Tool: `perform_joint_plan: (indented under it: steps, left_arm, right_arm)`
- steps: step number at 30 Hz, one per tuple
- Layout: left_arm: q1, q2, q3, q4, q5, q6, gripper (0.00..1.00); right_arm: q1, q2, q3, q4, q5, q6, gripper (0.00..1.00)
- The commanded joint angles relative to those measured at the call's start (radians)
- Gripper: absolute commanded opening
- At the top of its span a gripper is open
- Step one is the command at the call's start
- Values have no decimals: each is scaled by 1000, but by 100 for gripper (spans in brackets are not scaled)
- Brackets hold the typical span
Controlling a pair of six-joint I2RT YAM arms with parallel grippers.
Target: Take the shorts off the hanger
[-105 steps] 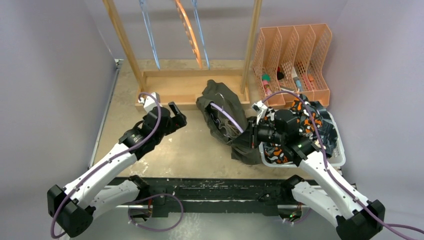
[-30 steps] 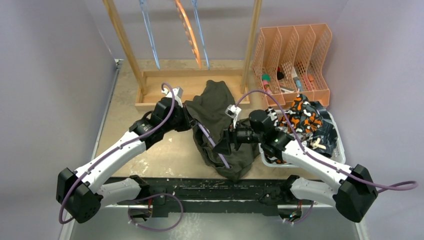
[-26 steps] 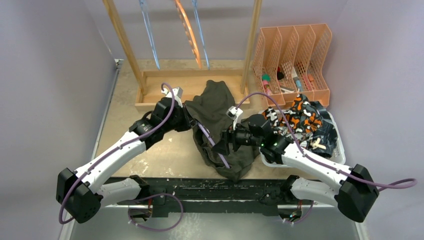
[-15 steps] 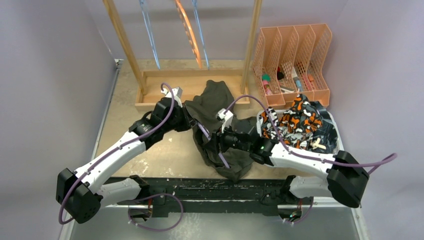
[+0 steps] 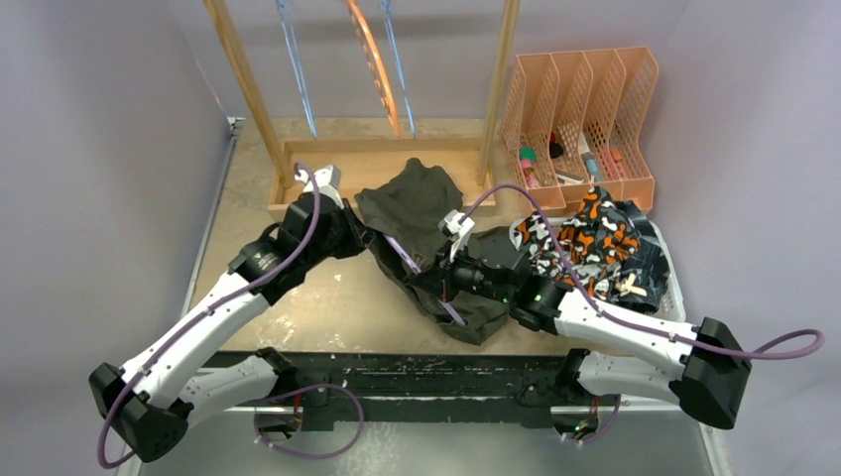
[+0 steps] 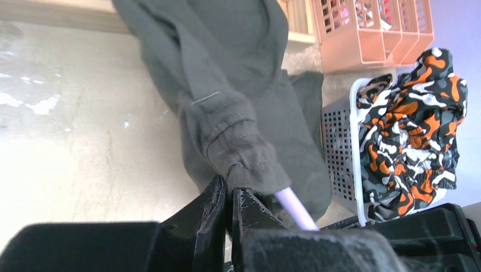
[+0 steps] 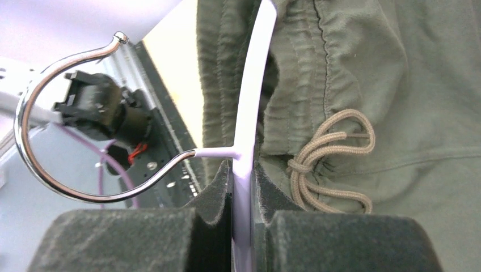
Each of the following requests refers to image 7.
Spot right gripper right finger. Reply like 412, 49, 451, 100
251, 163, 442, 271

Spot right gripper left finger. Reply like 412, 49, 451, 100
28, 160, 233, 271

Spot lavender wavy hanger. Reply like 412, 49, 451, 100
13, 1, 277, 271

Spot olive green shorts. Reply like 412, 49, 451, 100
196, 0, 481, 272

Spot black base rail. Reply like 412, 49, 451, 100
104, 42, 205, 208

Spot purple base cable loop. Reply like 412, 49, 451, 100
56, 124, 142, 209

